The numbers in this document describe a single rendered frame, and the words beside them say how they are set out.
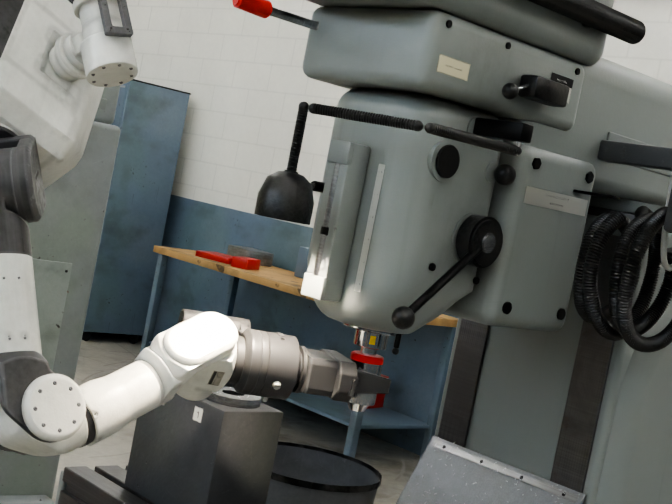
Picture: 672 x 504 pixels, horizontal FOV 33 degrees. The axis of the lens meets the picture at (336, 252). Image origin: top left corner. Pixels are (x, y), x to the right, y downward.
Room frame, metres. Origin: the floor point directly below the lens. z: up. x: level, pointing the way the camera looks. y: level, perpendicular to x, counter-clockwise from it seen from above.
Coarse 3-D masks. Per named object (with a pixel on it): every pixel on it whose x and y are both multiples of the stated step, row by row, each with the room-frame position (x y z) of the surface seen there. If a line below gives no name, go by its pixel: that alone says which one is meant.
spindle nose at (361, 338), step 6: (360, 330) 1.59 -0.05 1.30; (354, 336) 1.60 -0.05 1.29; (360, 336) 1.59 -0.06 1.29; (366, 336) 1.58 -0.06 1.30; (378, 336) 1.58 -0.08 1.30; (384, 336) 1.59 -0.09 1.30; (354, 342) 1.59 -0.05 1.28; (360, 342) 1.58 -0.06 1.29; (366, 342) 1.58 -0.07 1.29; (378, 342) 1.58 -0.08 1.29; (384, 342) 1.59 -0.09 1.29; (372, 348) 1.58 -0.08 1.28; (378, 348) 1.58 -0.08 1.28; (384, 348) 1.59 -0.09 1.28
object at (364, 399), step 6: (354, 360) 1.59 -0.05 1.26; (360, 366) 1.58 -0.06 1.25; (366, 366) 1.58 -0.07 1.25; (372, 366) 1.58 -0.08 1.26; (378, 366) 1.59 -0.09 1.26; (372, 372) 1.58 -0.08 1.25; (378, 372) 1.59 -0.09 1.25; (354, 396) 1.58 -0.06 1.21; (360, 396) 1.58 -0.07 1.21; (366, 396) 1.58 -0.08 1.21; (372, 396) 1.59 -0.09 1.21; (354, 402) 1.58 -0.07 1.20; (360, 402) 1.58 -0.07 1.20; (366, 402) 1.58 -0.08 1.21; (372, 402) 1.59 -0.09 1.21
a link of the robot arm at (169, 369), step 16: (192, 320) 1.49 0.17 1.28; (208, 320) 1.50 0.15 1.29; (224, 320) 1.51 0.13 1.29; (160, 336) 1.46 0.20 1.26; (176, 336) 1.46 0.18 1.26; (192, 336) 1.47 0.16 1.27; (208, 336) 1.48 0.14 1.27; (224, 336) 1.49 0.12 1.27; (144, 352) 1.46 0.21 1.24; (160, 352) 1.45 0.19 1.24; (176, 352) 1.44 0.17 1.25; (192, 352) 1.45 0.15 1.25; (208, 352) 1.46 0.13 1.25; (224, 352) 1.48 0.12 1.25; (160, 368) 1.44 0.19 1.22; (176, 368) 1.44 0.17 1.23; (192, 368) 1.44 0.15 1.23; (160, 384) 1.44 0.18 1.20; (176, 384) 1.44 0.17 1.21
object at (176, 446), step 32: (160, 416) 1.82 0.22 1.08; (192, 416) 1.76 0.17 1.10; (224, 416) 1.71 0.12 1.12; (256, 416) 1.75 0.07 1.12; (160, 448) 1.80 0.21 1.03; (192, 448) 1.75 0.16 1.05; (224, 448) 1.71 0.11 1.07; (256, 448) 1.76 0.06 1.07; (128, 480) 1.85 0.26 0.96; (160, 480) 1.79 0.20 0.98; (192, 480) 1.74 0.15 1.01; (224, 480) 1.72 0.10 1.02; (256, 480) 1.76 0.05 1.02
